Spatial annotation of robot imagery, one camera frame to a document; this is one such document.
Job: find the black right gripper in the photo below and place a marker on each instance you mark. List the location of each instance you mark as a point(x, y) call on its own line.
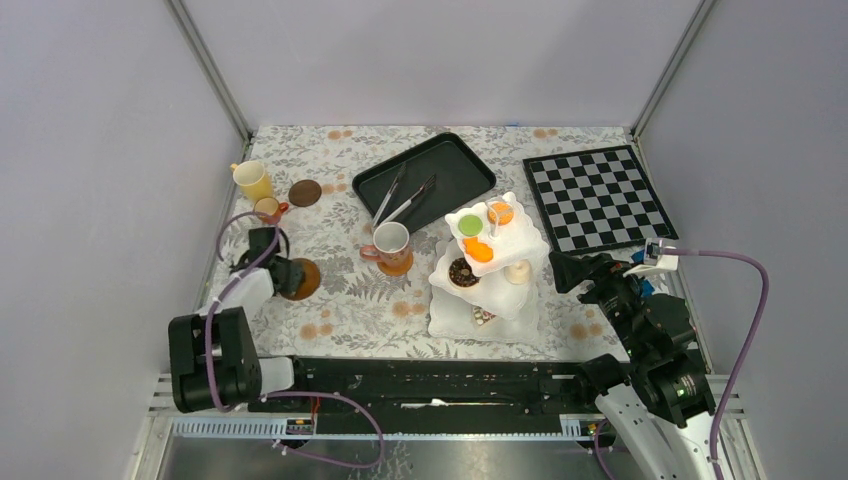
point(569, 270)

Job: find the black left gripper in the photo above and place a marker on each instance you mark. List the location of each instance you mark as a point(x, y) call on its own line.
point(297, 275)

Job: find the large brown saucer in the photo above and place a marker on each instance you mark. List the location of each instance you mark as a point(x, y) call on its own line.
point(310, 282)

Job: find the cream round mousse cake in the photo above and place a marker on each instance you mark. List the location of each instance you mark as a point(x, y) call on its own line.
point(519, 273)

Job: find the white cup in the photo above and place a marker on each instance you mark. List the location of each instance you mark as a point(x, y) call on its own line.
point(269, 210)

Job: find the dark brown saucer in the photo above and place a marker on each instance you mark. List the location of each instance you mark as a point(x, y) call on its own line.
point(304, 193)

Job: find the orange macaron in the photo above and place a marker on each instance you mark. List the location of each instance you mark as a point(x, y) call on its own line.
point(500, 213)

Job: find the yellow cup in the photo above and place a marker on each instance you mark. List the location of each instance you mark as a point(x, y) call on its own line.
point(253, 180)

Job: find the white three-tier dessert stand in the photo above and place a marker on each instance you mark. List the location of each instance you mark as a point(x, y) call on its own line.
point(516, 306)

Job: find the small tan saucer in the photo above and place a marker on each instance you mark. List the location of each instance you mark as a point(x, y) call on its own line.
point(397, 269)

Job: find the orange fish pastry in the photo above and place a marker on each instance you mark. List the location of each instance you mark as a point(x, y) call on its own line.
point(478, 250)

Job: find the pink strawberry cake slice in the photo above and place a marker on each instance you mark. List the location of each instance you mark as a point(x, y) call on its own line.
point(481, 317)

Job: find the green macaron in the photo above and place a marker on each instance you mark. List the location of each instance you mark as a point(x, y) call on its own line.
point(470, 225)

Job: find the chocolate sprinkle donut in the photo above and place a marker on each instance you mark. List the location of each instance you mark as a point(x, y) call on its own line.
point(461, 275)

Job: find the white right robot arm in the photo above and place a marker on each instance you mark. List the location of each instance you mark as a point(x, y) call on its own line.
point(658, 401)

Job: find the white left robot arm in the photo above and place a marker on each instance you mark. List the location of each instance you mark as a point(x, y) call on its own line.
point(213, 358)

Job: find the black and grey chessboard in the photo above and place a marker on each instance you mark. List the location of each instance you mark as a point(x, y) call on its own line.
point(596, 200)

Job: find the black serving tray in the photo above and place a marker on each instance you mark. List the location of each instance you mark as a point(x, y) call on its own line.
point(460, 177)

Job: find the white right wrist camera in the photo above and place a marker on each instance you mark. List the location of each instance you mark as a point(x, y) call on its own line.
point(655, 260)

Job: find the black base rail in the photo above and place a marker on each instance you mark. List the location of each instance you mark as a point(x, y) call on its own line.
point(421, 397)

